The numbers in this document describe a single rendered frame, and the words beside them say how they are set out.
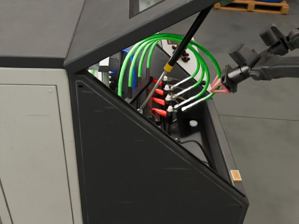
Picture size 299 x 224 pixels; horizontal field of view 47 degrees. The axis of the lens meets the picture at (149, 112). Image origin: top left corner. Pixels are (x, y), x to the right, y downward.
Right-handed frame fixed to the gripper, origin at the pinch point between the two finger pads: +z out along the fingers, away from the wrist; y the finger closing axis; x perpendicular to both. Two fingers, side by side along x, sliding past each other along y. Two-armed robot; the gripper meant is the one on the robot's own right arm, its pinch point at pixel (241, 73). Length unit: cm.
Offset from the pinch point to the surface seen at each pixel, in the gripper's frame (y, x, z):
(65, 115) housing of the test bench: 44, 61, 27
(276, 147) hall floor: -123, -109, 49
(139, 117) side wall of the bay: 29, 55, 14
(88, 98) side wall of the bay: 43, 59, 18
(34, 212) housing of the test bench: 25, 64, 66
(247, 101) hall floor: -107, -175, 65
